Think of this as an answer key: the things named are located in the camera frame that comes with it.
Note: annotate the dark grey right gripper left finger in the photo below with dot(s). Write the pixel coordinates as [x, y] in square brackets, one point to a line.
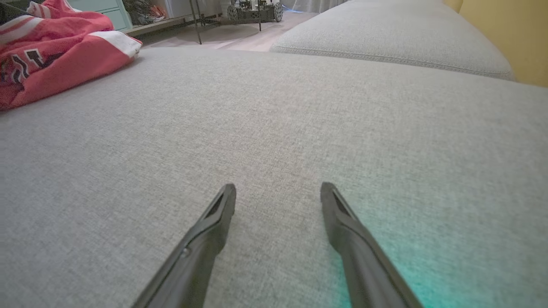
[201, 256]

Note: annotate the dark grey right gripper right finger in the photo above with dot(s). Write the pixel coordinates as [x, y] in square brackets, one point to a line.
[364, 265]

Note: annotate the red basketball jersey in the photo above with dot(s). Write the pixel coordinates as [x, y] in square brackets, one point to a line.
[64, 55]

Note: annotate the grey fabric sofa chaise cushion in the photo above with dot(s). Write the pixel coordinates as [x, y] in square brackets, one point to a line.
[394, 34]

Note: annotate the black stand leg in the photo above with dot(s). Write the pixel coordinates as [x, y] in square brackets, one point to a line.
[259, 17]
[196, 21]

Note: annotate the black wheeled robot cart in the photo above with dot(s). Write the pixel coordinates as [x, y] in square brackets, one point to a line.
[257, 12]

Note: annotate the pile of clutter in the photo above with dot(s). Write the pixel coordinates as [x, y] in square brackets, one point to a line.
[143, 10]

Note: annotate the teal drawer cabinet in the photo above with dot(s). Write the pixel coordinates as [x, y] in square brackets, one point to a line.
[111, 10]

